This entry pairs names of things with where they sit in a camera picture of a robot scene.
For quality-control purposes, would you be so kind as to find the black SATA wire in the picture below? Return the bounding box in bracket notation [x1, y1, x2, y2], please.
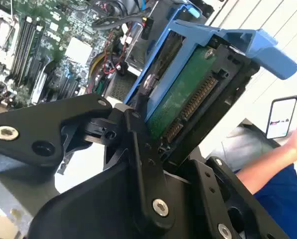
[98, 0, 139, 19]

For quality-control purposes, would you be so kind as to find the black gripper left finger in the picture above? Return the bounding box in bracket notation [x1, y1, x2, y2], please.
[0, 93, 176, 229]

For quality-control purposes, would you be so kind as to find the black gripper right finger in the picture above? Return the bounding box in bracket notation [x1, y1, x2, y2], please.
[189, 156, 290, 239]

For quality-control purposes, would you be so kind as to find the grey sleeved disk power wire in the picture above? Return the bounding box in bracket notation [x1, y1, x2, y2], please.
[91, 15, 154, 41]

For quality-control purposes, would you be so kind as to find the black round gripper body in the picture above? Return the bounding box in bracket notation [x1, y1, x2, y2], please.
[27, 163, 214, 239]

